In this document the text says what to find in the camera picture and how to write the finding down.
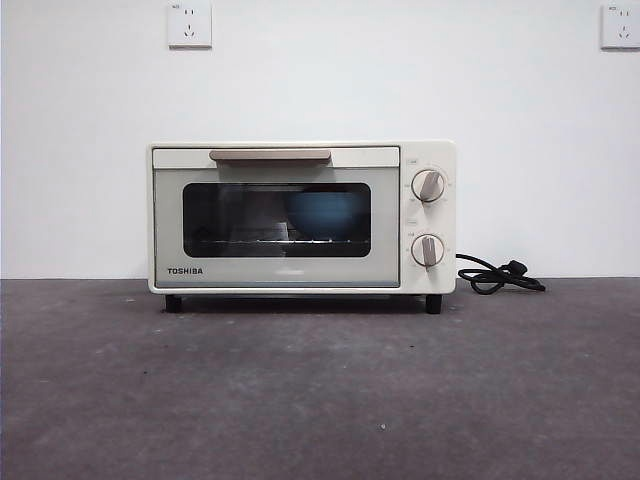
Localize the blue ribbed bowl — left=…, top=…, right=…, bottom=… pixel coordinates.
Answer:
left=284, top=191, right=360, bottom=239

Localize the beige oven knob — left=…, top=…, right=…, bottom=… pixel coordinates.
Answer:
left=410, top=168, right=449, bottom=204
left=410, top=232, right=447, bottom=267

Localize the oven door with beige handle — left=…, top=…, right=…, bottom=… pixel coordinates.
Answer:
left=151, top=145, right=401, bottom=290

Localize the cream Toshiba toaster oven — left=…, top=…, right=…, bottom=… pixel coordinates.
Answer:
left=147, top=139, right=457, bottom=315

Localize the metal wire oven rack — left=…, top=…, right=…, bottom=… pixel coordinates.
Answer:
left=199, top=236, right=336, bottom=247

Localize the black oven power cable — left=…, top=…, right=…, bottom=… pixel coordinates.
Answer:
left=454, top=251, right=547, bottom=295

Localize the white wall socket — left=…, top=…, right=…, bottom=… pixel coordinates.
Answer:
left=600, top=2, right=640, bottom=50
left=167, top=2, right=213, bottom=50

